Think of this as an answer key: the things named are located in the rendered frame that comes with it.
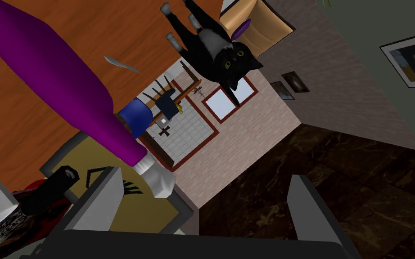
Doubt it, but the window with red frame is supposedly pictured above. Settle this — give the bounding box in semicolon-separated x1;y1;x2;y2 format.
202;76;260;125

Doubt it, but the purple bottle with white cap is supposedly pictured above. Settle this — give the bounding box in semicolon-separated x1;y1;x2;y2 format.
0;0;176;199

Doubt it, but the yellow book with grey border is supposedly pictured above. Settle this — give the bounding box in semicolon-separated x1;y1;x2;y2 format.
39;131;194;235

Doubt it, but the silver knife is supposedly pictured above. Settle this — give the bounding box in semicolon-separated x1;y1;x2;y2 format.
104;55;141;74

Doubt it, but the red round object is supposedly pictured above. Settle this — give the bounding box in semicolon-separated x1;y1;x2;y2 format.
11;179;74;249

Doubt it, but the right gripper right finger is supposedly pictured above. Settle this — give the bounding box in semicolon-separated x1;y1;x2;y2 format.
287;174;343;241

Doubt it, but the small dark framed picture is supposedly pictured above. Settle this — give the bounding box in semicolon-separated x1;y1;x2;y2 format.
269;81;296;101
281;71;310;94

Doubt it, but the brown wooden table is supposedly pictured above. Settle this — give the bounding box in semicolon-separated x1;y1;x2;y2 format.
0;0;230;193

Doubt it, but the purple cushion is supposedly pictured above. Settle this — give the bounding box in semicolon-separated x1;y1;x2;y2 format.
230;19;252;41

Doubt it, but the black cylinder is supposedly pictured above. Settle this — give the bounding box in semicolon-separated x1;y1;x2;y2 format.
19;165;81;217

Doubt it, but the blue mug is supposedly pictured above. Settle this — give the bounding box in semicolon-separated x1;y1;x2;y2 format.
117;98;154;139

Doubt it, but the black and white cat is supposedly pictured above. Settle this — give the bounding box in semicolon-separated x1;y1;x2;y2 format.
160;0;264;107

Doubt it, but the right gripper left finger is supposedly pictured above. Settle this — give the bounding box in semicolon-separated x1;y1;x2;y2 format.
63;166;125;232

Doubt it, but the large framed picture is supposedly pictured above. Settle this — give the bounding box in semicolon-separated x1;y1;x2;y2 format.
379;30;415;89

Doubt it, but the tan armchair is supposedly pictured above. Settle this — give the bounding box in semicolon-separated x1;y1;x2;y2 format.
219;0;297;58

